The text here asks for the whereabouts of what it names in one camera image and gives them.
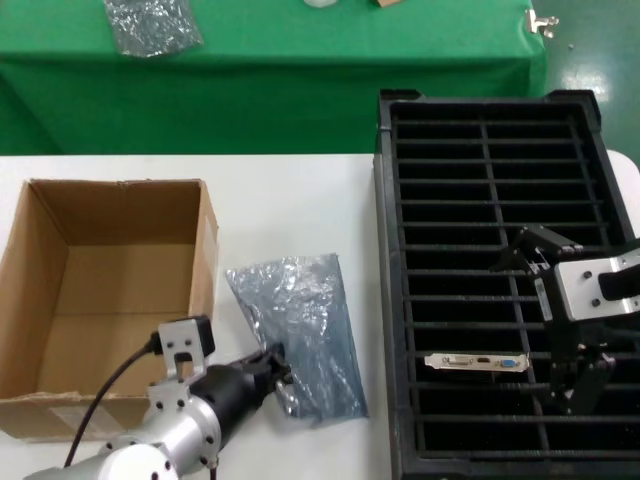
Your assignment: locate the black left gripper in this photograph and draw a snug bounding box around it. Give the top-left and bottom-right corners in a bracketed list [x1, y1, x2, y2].
[196, 343, 295, 437]

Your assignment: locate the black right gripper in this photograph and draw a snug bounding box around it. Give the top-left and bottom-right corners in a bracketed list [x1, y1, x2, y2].
[488, 223, 622, 417]

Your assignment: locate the grey antistatic bag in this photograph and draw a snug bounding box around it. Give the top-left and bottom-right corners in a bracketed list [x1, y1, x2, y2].
[224, 252, 370, 427]

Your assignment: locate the graphics card with metal bracket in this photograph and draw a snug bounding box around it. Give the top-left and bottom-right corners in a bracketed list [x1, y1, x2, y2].
[423, 351, 532, 374]

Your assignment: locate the black slotted container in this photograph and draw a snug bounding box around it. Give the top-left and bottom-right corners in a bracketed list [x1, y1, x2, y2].
[372, 88, 640, 480]

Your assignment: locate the open brown cardboard box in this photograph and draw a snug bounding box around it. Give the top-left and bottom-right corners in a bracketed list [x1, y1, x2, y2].
[0, 178, 220, 445]

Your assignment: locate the silver metal binder clip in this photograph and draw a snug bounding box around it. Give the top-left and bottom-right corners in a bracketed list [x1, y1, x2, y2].
[524, 8, 561, 39]

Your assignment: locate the table with green cloth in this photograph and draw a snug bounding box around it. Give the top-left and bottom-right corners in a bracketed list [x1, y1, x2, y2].
[0, 0, 549, 157]

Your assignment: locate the crumpled empty antistatic bag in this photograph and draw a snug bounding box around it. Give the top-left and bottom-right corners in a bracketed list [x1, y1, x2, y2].
[103, 0, 207, 59]

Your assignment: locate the right wrist camera silver bracket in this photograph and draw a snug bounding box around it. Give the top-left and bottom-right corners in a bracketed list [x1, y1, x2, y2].
[533, 253, 640, 325]

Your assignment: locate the wrist camera silver bracket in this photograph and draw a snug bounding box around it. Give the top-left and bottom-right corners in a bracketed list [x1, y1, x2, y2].
[147, 313, 217, 416]
[533, 253, 640, 325]

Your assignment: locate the left wrist camera silver bracket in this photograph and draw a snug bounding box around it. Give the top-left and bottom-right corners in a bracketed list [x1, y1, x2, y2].
[147, 313, 217, 416]

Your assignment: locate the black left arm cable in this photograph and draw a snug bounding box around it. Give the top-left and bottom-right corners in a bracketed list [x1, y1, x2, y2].
[63, 338, 162, 470]

